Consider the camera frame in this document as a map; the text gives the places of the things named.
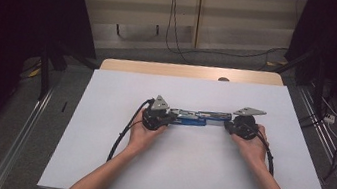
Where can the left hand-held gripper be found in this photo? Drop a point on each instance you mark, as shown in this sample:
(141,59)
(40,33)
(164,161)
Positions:
(156,118)

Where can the small black floor object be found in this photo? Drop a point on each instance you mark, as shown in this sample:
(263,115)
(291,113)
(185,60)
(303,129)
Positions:
(64,106)

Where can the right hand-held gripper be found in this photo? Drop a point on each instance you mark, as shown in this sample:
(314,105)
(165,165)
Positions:
(244,126)

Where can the yellow floor tape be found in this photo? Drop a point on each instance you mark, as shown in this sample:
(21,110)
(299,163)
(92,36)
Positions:
(34,72)

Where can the dark round disc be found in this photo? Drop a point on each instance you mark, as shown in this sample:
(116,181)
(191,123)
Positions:
(223,79)

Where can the person's left hand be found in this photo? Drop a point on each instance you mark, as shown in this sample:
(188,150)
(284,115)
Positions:
(140,137)

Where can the wooden table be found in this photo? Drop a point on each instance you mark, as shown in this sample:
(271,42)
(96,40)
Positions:
(160,68)

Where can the person's right hand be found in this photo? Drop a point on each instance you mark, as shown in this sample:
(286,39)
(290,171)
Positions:
(254,149)

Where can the white table cover sheet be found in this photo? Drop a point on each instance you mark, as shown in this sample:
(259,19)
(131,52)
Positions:
(178,170)

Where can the black metal stand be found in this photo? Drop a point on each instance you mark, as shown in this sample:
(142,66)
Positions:
(44,79)
(319,83)

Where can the blue stapler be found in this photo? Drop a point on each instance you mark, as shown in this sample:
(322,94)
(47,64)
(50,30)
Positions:
(187,121)

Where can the white power strip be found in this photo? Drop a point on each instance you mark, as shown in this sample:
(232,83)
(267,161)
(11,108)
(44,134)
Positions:
(329,119)

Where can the small black wall bracket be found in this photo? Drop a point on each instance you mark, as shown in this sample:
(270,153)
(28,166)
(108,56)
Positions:
(118,29)
(158,30)

